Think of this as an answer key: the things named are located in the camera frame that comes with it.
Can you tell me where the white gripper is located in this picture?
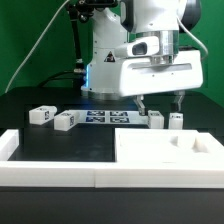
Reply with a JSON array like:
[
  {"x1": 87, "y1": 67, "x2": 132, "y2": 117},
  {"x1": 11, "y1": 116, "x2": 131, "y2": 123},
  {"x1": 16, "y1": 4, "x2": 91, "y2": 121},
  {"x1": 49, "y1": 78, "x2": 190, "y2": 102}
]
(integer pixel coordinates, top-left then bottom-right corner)
[{"x1": 118, "y1": 50, "x2": 203, "y2": 116}]

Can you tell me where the white square tabletop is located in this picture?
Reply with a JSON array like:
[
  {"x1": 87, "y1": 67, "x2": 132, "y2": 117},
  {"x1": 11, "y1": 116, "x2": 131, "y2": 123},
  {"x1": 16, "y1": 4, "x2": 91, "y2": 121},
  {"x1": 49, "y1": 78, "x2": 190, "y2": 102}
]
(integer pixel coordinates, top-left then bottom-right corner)
[{"x1": 115, "y1": 128, "x2": 224, "y2": 163}]

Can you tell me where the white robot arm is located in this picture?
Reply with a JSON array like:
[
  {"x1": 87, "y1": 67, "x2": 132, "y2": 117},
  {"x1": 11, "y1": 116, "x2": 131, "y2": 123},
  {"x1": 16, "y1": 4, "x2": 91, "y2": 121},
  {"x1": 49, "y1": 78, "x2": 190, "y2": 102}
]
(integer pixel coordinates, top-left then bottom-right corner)
[{"x1": 77, "y1": 0, "x2": 203, "y2": 114}]

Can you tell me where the white sheet with AprilTags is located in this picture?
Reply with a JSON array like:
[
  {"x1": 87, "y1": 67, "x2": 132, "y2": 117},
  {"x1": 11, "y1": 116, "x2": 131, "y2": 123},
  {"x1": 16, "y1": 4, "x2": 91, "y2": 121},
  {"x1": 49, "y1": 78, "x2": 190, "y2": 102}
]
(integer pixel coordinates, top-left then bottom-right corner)
[{"x1": 76, "y1": 110, "x2": 148, "y2": 125}]

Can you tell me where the white U-shaped obstacle fence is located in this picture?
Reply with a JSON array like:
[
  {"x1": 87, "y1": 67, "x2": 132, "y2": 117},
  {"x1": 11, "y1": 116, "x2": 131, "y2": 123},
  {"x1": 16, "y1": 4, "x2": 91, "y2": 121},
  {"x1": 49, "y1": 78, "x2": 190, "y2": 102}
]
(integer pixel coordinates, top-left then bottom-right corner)
[{"x1": 0, "y1": 129, "x2": 224, "y2": 188}]

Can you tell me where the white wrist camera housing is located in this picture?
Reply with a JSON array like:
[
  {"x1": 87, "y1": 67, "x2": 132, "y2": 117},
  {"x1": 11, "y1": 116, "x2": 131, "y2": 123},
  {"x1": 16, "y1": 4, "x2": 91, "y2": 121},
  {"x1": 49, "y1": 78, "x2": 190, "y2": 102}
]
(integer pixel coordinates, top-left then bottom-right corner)
[{"x1": 114, "y1": 36, "x2": 159, "y2": 58}]

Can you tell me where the black cable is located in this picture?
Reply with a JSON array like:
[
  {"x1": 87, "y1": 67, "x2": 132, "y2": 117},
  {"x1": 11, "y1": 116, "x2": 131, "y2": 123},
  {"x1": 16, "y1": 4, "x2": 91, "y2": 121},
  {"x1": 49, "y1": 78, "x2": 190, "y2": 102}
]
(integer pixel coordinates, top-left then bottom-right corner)
[{"x1": 39, "y1": 69, "x2": 84, "y2": 88}]

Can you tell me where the white cable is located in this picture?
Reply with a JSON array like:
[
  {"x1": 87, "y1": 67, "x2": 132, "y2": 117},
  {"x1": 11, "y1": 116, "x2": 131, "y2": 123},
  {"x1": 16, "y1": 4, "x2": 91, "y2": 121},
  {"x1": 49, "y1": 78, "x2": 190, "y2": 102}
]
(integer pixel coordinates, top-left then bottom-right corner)
[{"x1": 4, "y1": 0, "x2": 72, "y2": 95}]

